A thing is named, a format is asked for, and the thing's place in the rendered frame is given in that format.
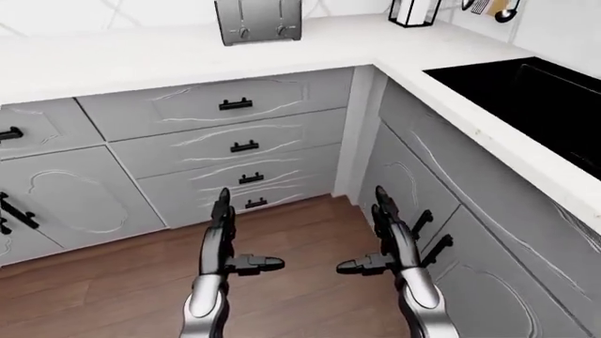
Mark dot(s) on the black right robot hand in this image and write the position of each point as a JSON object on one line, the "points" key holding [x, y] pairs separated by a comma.
{"points": [[404, 246]]}

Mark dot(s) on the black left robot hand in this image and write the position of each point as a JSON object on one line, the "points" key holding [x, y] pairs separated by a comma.
{"points": [[217, 246]]}

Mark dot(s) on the silver two-slot toaster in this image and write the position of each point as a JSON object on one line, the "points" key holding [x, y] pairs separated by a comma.
{"points": [[258, 21]]}

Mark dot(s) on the grey wide drawer front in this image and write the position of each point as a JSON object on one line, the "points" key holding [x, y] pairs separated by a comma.
{"points": [[188, 211], [188, 151], [188, 105], [188, 183]]}

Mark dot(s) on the grey cabinet door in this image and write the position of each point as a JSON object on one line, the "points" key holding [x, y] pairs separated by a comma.
{"points": [[84, 197], [19, 246], [404, 169], [493, 281]]}

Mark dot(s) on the black kitchen sink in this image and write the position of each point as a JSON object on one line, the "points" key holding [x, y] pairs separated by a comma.
{"points": [[530, 102]]}

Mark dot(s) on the grey narrow drawer front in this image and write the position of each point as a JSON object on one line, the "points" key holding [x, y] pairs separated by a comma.
{"points": [[47, 123]]}

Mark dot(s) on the black hanging spoon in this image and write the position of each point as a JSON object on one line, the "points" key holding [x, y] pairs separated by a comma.
{"points": [[466, 3]]}

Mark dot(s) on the silver hanging grater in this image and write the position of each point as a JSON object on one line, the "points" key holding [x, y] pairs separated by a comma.
{"points": [[479, 6]]}

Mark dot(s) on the black hanging ladle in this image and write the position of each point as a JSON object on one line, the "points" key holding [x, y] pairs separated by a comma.
{"points": [[504, 14]]}

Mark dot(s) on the wooden hanging spatula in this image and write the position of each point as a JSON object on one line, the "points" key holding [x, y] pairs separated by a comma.
{"points": [[495, 6]]}

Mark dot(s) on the black frame paper towel holder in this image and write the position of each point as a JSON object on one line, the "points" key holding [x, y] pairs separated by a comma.
{"points": [[413, 12]]}

